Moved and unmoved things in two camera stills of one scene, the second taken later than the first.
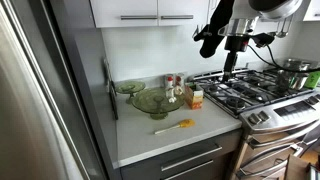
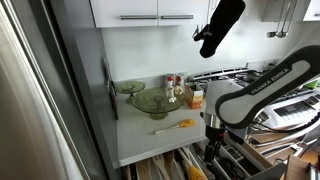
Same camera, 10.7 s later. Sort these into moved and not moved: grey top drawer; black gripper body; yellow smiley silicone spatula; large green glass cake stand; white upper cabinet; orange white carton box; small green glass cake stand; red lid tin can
Moved: black gripper body; grey top drawer
Not moved: white upper cabinet; red lid tin can; large green glass cake stand; yellow smiley silicone spatula; small green glass cake stand; orange white carton box
